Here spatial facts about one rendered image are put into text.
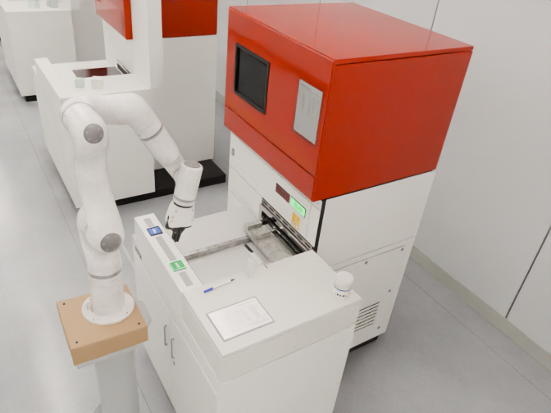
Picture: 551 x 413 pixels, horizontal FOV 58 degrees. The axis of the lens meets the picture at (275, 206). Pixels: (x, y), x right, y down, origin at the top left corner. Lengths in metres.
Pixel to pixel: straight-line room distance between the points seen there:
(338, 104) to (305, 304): 0.77
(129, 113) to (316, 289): 0.98
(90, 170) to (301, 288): 0.92
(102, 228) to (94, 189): 0.13
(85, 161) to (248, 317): 0.79
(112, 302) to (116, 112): 0.71
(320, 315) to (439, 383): 1.38
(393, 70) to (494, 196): 1.56
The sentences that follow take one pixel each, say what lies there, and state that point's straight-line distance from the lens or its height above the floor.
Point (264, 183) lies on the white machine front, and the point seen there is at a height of 1.06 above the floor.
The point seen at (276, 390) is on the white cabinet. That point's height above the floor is 0.62.
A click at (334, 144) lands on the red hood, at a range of 1.95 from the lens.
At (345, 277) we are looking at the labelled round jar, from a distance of 1.95.
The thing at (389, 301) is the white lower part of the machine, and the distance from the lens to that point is 2.96.
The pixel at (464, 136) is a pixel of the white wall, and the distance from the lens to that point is 3.41.
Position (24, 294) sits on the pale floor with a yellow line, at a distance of 3.52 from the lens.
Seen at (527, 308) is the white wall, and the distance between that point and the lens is 3.47.
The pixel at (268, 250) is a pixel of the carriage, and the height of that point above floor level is 0.88.
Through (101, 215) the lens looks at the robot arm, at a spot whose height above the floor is 1.35.
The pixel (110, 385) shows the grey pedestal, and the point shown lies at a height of 0.53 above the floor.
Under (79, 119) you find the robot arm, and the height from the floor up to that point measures 1.69.
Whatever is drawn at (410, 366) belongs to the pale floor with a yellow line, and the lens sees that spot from 3.17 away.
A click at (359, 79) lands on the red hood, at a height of 1.73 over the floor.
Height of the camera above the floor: 2.31
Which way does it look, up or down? 33 degrees down
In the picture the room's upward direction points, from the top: 7 degrees clockwise
